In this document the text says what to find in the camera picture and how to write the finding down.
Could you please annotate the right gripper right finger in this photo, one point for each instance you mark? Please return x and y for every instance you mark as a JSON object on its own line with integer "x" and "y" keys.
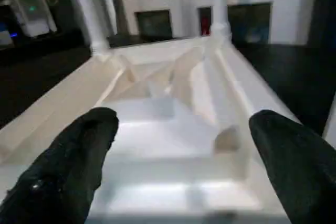
{"x": 302, "y": 176}

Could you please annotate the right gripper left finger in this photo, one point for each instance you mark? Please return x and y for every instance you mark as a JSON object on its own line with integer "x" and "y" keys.
{"x": 65, "y": 176}

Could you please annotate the white plastic table top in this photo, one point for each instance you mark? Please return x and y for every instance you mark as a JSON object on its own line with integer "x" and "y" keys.
{"x": 162, "y": 142}

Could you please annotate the white appliance with green light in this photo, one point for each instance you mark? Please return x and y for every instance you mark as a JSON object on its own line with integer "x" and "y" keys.
{"x": 34, "y": 11}

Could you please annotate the white cabinet with glass doors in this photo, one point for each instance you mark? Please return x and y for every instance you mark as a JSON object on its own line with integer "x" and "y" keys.
{"x": 183, "y": 1}

